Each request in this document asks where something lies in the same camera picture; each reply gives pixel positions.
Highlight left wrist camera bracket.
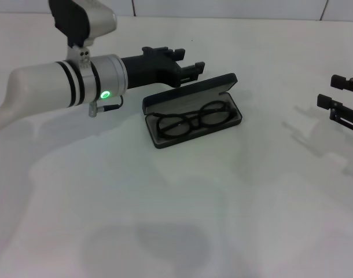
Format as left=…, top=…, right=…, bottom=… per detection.
left=67, top=43, right=93, bottom=71

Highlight black round-lens glasses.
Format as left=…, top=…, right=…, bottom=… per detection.
left=153, top=100, right=233, bottom=140

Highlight black hard glasses case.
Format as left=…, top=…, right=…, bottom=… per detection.
left=141, top=72, right=244, bottom=150

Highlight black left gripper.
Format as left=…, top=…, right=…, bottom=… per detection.
left=120, top=46, right=206, bottom=89

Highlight left gripper cable with plug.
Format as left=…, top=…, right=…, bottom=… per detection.
left=87, top=95, right=125, bottom=118

